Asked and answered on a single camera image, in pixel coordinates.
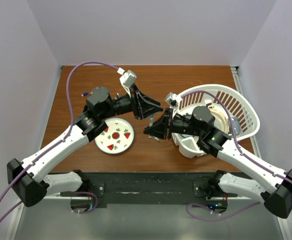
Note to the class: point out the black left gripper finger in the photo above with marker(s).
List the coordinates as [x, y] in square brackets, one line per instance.
[148, 111]
[144, 101]

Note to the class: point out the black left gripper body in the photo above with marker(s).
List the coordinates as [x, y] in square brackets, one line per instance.
[125, 104]

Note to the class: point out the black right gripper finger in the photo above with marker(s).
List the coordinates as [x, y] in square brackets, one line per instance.
[166, 114]
[157, 130]

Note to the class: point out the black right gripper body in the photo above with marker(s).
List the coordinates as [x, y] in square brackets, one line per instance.
[181, 125]

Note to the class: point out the white pen with printed text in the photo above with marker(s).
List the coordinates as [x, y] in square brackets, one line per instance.
[151, 120]

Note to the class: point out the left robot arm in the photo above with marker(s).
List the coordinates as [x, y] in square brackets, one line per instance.
[31, 179]

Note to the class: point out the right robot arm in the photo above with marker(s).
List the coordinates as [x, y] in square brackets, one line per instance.
[266, 184]

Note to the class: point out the watermelon pattern plate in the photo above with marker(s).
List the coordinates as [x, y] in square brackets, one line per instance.
[117, 137]

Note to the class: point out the beige stacked plates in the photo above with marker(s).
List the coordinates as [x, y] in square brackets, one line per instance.
[221, 120]

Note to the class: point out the grey cup in basket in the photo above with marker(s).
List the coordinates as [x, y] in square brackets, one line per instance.
[236, 125]

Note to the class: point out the white plastic basket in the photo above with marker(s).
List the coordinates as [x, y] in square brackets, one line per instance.
[224, 98]

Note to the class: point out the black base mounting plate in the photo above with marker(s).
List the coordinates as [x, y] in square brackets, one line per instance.
[151, 188]

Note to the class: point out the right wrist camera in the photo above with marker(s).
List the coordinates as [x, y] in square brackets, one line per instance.
[173, 100]

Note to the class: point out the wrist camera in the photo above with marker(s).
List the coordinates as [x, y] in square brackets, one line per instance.
[126, 80]
[173, 100]

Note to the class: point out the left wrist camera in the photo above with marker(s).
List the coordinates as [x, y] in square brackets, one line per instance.
[126, 80]

